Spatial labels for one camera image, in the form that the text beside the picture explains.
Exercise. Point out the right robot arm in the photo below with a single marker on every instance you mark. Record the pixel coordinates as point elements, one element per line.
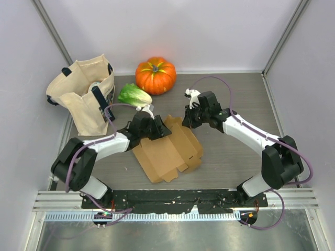
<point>280,162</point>

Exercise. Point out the green lettuce head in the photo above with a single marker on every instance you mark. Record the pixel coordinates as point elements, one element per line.
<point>133,95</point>

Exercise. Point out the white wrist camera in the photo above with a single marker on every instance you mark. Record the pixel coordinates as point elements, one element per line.
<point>147,108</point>
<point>192,95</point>

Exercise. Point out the orange pumpkin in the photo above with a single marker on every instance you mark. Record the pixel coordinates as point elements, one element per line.
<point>156,76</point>

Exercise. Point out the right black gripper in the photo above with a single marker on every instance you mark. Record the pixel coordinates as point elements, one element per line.
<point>188,121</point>

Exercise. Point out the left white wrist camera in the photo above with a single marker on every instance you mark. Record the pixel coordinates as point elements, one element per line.
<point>147,108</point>

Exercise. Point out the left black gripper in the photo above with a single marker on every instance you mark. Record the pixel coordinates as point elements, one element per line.
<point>161,130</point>

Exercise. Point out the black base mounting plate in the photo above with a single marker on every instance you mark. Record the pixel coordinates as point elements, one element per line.
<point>208,201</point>

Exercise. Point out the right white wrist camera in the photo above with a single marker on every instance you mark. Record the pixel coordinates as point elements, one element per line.
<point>192,95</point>

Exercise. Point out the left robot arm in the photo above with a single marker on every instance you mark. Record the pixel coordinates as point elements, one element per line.
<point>74,165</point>

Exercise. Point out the beige canvas tote bag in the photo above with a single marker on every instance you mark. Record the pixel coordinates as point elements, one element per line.
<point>85,89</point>

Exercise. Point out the brown cardboard paper box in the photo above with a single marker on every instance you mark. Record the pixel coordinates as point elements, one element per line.
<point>163,159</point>

